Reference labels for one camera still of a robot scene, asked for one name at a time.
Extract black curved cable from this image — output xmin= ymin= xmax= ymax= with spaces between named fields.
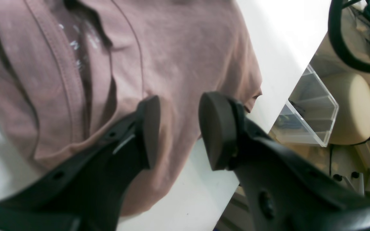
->
xmin=328 ymin=0 xmax=370 ymax=75

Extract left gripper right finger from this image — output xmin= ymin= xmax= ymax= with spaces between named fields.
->
xmin=198 ymin=92 xmax=370 ymax=231

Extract beige round stool seat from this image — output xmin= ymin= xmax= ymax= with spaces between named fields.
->
xmin=322 ymin=72 xmax=370 ymax=145

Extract clear plastic storage bin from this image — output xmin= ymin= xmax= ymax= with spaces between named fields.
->
xmin=272 ymin=65 xmax=338 ymax=147

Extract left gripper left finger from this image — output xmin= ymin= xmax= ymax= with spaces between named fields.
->
xmin=0 ymin=96 xmax=161 ymax=231

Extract mauve T-shirt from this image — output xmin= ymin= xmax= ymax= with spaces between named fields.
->
xmin=0 ymin=0 xmax=262 ymax=217

